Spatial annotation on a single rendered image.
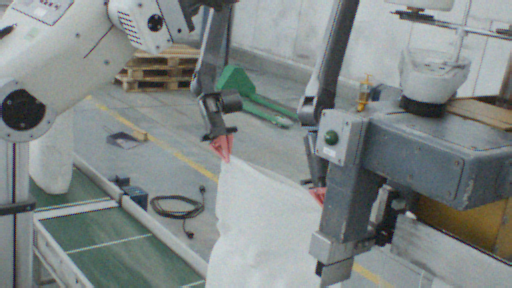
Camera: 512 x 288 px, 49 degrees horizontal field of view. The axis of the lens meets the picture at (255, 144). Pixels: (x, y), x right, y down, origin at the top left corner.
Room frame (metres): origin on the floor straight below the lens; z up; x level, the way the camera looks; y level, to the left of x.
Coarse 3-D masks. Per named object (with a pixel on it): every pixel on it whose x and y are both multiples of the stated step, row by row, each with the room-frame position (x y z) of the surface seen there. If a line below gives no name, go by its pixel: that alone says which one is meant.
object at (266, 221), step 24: (240, 168) 1.47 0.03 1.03; (264, 168) 1.44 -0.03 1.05; (240, 192) 1.46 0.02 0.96; (264, 192) 1.37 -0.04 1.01; (288, 192) 1.33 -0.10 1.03; (240, 216) 1.44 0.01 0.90; (264, 216) 1.36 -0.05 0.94; (288, 216) 1.32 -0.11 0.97; (312, 216) 1.28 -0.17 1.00; (240, 240) 1.41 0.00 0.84; (264, 240) 1.36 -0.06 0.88; (288, 240) 1.32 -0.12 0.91; (216, 264) 1.42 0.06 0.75; (240, 264) 1.35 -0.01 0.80; (264, 264) 1.32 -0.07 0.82; (288, 264) 1.30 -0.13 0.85; (312, 264) 1.26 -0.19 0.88
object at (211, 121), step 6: (210, 114) 1.57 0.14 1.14; (204, 120) 1.58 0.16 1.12; (210, 120) 1.56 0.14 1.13; (216, 120) 1.56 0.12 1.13; (222, 120) 1.58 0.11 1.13; (210, 126) 1.55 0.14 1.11; (216, 126) 1.55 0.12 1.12; (222, 126) 1.56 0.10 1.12; (234, 126) 1.58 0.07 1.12; (204, 132) 1.53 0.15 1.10; (210, 132) 1.51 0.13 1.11; (228, 132) 1.58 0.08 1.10; (234, 132) 1.58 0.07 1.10; (204, 138) 1.55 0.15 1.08
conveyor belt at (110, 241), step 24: (72, 216) 2.29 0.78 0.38; (96, 216) 2.32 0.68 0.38; (120, 216) 2.36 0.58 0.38; (72, 240) 2.08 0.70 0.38; (96, 240) 2.11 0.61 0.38; (120, 240) 2.14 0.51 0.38; (144, 240) 2.17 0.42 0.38; (96, 264) 1.92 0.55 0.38; (120, 264) 1.95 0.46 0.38; (144, 264) 1.97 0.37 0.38; (168, 264) 2.00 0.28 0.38
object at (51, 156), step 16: (64, 112) 2.52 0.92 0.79; (64, 128) 2.53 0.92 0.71; (32, 144) 2.52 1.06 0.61; (48, 144) 2.49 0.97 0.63; (64, 144) 2.54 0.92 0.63; (32, 160) 2.52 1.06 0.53; (48, 160) 2.49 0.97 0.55; (64, 160) 2.54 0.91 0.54; (32, 176) 2.53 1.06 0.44; (48, 176) 2.49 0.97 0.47; (64, 176) 2.54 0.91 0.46; (48, 192) 2.49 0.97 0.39; (64, 192) 2.52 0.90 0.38
